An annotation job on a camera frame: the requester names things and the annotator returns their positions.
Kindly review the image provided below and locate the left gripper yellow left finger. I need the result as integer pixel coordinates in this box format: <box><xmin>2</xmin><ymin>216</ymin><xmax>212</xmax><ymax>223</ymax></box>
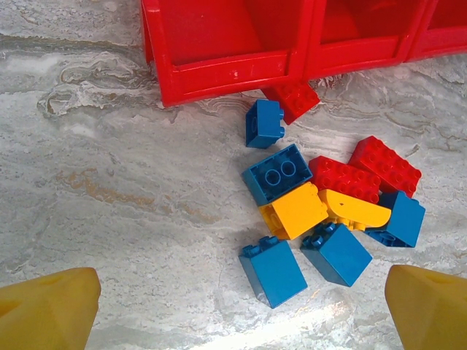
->
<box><xmin>0</xmin><ymin>267</ymin><xmax>101</xmax><ymax>350</ymax></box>

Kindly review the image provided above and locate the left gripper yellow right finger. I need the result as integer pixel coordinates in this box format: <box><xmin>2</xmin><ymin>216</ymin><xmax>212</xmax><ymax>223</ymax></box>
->
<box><xmin>385</xmin><ymin>265</ymin><xmax>467</xmax><ymax>350</ymax></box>

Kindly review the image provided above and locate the yellow curved lego brick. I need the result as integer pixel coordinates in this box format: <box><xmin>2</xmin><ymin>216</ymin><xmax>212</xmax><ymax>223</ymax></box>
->
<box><xmin>317</xmin><ymin>188</ymin><xmax>392</xmax><ymax>233</ymax></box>

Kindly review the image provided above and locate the red lego brick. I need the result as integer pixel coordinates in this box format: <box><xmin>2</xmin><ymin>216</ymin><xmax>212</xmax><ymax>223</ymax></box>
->
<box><xmin>263</xmin><ymin>79</ymin><xmax>321</xmax><ymax>126</ymax></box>
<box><xmin>348</xmin><ymin>135</ymin><xmax>423</xmax><ymax>199</ymax></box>
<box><xmin>308</xmin><ymin>155</ymin><xmax>382</xmax><ymax>205</ymax></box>

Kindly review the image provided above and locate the blue lego brick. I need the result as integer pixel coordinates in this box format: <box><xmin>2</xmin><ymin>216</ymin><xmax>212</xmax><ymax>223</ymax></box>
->
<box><xmin>364</xmin><ymin>190</ymin><xmax>427</xmax><ymax>249</ymax></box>
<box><xmin>238</xmin><ymin>235</ymin><xmax>309</xmax><ymax>310</ymax></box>
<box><xmin>241</xmin><ymin>143</ymin><xmax>314</xmax><ymax>207</ymax></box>
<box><xmin>244</xmin><ymin>98</ymin><xmax>286</xmax><ymax>149</ymax></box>
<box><xmin>299</xmin><ymin>222</ymin><xmax>374</xmax><ymax>288</ymax></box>

